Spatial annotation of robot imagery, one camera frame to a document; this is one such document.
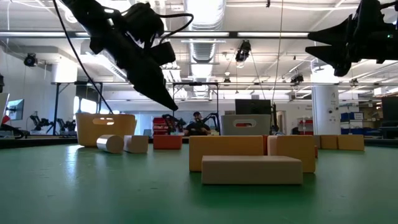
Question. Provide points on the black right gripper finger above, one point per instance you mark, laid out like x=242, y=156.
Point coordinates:
x=339, y=32
x=337, y=57

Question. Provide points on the long flat beige block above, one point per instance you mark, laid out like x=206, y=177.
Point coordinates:
x=252, y=171

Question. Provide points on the black overhead camera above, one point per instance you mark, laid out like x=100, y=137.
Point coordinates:
x=243, y=51

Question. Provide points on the person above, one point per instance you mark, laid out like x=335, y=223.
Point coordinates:
x=197, y=127

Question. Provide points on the grey plastic bin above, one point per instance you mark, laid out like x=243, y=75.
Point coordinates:
x=230, y=127

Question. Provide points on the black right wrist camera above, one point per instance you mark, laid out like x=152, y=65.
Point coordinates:
x=370, y=11

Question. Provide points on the black computer monitor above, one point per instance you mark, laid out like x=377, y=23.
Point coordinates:
x=252, y=106

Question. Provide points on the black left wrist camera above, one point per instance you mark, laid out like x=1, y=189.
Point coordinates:
x=163, y=53

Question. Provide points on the black metal station frame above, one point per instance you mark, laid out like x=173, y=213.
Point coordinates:
x=57, y=105
x=195, y=83

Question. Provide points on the tall yellow block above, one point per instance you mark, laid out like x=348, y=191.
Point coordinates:
x=295, y=146

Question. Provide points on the red storage bins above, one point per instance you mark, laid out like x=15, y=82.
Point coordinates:
x=158, y=121

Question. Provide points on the red storage rack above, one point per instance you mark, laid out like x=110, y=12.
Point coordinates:
x=306, y=124

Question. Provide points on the yellow plastic bin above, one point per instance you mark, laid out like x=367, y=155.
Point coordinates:
x=90, y=133

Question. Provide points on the black ceiling-hung camera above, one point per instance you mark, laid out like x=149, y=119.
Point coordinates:
x=297, y=78
x=30, y=60

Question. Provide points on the small desk monitor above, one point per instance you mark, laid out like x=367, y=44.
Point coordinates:
x=17, y=109

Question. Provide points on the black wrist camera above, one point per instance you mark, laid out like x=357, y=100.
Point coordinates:
x=163, y=53
x=370, y=11

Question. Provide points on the large black monitor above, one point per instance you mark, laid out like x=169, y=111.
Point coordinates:
x=390, y=109

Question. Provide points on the silver ventilation duct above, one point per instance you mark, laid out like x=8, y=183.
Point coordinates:
x=203, y=49

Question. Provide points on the red rectangular block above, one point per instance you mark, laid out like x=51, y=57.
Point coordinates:
x=167, y=142

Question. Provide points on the blue storage bins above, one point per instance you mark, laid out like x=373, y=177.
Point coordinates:
x=348, y=116

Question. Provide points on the yellow cylinder block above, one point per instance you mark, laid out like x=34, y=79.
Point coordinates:
x=110, y=144

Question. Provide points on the large yellow rectangular block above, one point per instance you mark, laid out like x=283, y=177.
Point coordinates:
x=224, y=145

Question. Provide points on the red object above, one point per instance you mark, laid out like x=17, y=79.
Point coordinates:
x=6, y=119

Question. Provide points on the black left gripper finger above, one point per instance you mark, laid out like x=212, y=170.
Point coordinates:
x=166, y=90
x=146, y=84

